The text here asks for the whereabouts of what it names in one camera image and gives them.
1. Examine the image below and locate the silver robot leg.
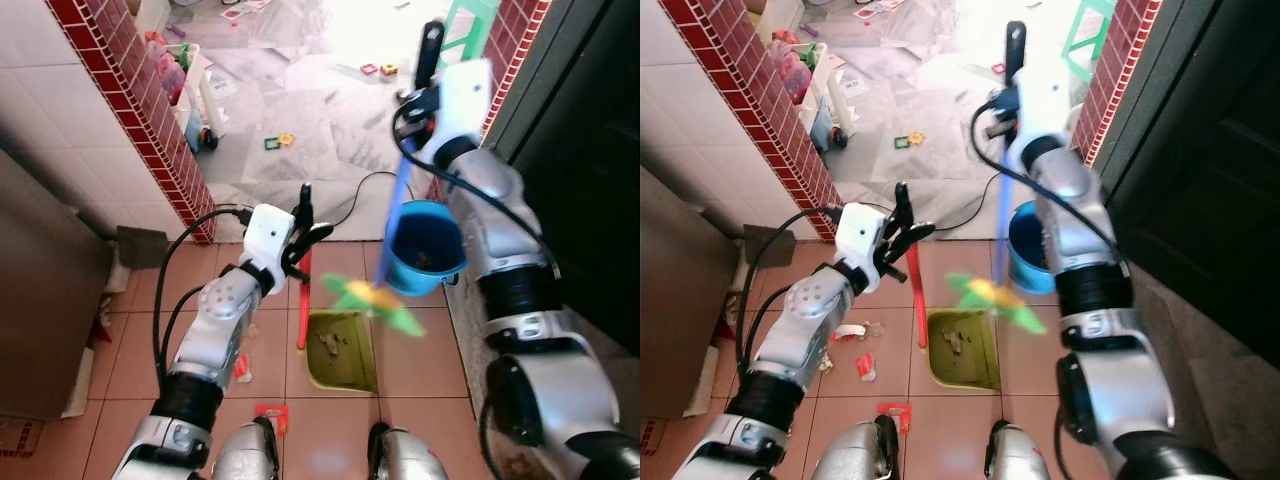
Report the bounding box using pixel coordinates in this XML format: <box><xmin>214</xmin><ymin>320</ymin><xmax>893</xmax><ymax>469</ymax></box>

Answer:
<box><xmin>366</xmin><ymin>421</ymin><xmax>451</xmax><ymax>480</ymax></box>
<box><xmin>211</xmin><ymin>417</ymin><xmax>282</xmax><ymax>480</ymax></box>
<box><xmin>808</xmin><ymin>415</ymin><xmax>902</xmax><ymax>480</ymax></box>
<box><xmin>984</xmin><ymin>420</ymin><xmax>1054</xmax><ymax>480</ymax></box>

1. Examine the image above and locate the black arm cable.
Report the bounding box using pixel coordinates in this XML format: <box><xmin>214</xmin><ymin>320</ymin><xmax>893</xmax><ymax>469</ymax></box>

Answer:
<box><xmin>391</xmin><ymin>98</ymin><xmax>561</xmax><ymax>283</ymax></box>
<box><xmin>736</xmin><ymin>205</ymin><xmax>846</xmax><ymax>383</ymax></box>
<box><xmin>968</xmin><ymin>98</ymin><xmax>1131</xmax><ymax>283</ymax></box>
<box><xmin>151</xmin><ymin>205</ymin><xmax>254</xmax><ymax>393</ymax></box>

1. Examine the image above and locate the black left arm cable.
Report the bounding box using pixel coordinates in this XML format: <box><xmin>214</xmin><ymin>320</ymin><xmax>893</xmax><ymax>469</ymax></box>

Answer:
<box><xmin>736</xmin><ymin>205</ymin><xmax>846</xmax><ymax>383</ymax></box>
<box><xmin>151</xmin><ymin>205</ymin><xmax>254</xmax><ymax>393</ymax></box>

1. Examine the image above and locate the silver right robot leg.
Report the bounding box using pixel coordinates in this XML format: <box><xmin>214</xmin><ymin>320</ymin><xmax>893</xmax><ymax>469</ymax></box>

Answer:
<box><xmin>366</xmin><ymin>421</ymin><xmax>451</xmax><ymax>480</ymax></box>
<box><xmin>984</xmin><ymin>420</ymin><xmax>1054</xmax><ymax>480</ymax></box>

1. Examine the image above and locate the blue-handled green broom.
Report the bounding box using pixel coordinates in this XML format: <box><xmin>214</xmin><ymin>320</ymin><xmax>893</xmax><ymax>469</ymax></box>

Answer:
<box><xmin>945</xmin><ymin>138</ymin><xmax>1049</xmax><ymax>336</ymax></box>
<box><xmin>320</xmin><ymin>130</ymin><xmax>427</xmax><ymax>338</ymax></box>

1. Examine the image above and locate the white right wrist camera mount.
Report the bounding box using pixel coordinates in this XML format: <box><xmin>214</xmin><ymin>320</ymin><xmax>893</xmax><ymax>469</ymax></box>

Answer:
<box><xmin>428</xmin><ymin>58</ymin><xmax>494</xmax><ymax>153</ymax></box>
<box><xmin>1014</xmin><ymin>58</ymin><xmax>1073</xmax><ymax>153</ymax></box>

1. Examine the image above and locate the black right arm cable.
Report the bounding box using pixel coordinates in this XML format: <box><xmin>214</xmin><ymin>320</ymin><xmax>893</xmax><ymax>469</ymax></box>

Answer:
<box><xmin>968</xmin><ymin>98</ymin><xmax>1131</xmax><ymax>283</ymax></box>
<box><xmin>391</xmin><ymin>98</ymin><xmax>561</xmax><ymax>283</ymax></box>

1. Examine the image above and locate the black floor cable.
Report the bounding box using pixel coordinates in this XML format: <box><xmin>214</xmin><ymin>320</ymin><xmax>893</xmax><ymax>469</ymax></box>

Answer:
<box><xmin>328</xmin><ymin>170</ymin><xmax>403</xmax><ymax>231</ymax></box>
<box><xmin>934</xmin><ymin>174</ymin><xmax>1003</xmax><ymax>232</ymax></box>

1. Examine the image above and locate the white toy storage rack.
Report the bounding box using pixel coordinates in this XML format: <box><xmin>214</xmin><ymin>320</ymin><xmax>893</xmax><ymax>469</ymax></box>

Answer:
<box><xmin>140</xmin><ymin>28</ymin><xmax>229</xmax><ymax>153</ymax></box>
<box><xmin>765</xmin><ymin>28</ymin><xmax>859</xmax><ymax>153</ymax></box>

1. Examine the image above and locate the grey square block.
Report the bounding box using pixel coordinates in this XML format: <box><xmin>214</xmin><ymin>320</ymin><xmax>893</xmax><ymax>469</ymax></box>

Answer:
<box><xmin>117</xmin><ymin>227</ymin><xmax>170</xmax><ymax>270</ymax></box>
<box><xmin>742</xmin><ymin>224</ymin><xmax>797</xmax><ymax>267</ymax></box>

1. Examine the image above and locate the brown cabinet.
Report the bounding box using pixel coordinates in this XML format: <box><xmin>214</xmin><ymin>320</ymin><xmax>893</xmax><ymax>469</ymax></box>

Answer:
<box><xmin>0</xmin><ymin>148</ymin><xmax>113</xmax><ymax>422</ymax></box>
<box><xmin>640</xmin><ymin>166</ymin><xmax>743</xmax><ymax>421</ymax></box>

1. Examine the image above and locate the blue plastic bucket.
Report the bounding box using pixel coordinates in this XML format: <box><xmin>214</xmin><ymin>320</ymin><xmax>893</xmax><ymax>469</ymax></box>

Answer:
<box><xmin>383</xmin><ymin>199</ymin><xmax>469</xmax><ymax>298</ymax></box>
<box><xmin>1006</xmin><ymin>200</ymin><xmax>1065</xmax><ymax>297</ymax></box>

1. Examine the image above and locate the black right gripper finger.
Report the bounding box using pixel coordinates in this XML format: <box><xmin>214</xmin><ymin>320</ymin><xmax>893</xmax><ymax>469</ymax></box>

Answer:
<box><xmin>1004</xmin><ymin>21</ymin><xmax>1029</xmax><ymax>87</ymax></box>
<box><xmin>414</xmin><ymin>21</ymin><xmax>447</xmax><ymax>91</ymax></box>

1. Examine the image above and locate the silver left robot leg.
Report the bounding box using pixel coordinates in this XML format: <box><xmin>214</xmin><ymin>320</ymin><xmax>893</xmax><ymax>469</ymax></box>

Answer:
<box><xmin>808</xmin><ymin>415</ymin><xmax>902</xmax><ymax>480</ymax></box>
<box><xmin>211</xmin><ymin>417</ymin><xmax>282</xmax><ymax>480</ymax></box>

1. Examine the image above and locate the green dustpan with red handle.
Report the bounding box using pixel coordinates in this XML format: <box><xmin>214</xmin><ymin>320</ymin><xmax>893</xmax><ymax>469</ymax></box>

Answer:
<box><xmin>905</xmin><ymin>250</ymin><xmax>1002</xmax><ymax>392</ymax></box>
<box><xmin>296</xmin><ymin>250</ymin><xmax>381</xmax><ymax>394</ymax></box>

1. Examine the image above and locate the dark door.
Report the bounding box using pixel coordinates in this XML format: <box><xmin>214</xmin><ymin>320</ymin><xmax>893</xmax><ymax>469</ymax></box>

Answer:
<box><xmin>505</xmin><ymin>0</ymin><xmax>641</xmax><ymax>353</ymax></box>
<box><xmin>1095</xmin><ymin>0</ymin><xmax>1280</xmax><ymax>373</ymax></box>

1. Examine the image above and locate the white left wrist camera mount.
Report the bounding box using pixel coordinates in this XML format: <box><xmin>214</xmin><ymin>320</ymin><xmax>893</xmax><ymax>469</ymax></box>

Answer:
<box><xmin>834</xmin><ymin>202</ymin><xmax>887</xmax><ymax>268</ymax></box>
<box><xmin>242</xmin><ymin>204</ymin><xmax>297</xmax><ymax>272</ymax></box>

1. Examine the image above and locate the green plastic stool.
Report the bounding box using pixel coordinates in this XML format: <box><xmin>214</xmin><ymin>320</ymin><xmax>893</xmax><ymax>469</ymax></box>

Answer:
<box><xmin>438</xmin><ymin>0</ymin><xmax>501</xmax><ymax>71</ymax></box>
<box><xmin>1060</xmin><ymin>0</ymin><xmax>1117</xmax><ymax>83</ymax></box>

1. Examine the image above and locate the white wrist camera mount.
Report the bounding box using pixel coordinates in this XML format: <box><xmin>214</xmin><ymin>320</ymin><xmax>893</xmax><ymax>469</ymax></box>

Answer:
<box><xmin>1014</xmin><ymin>58</ymin><xmax>1073</xmax><ymax>153</ymax></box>
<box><xmin>834</xmin><ymin>202</ymin><xmax>887</xmax><ymax>268</ymax></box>
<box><xmin>242</xmin><ymin>204</ymin><xmax>297</xmax><ymax>272</ymax></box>
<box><xmin>428</xmin><ymin>58</ymin><xmax>494</xmax><ymax>153</ymax></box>

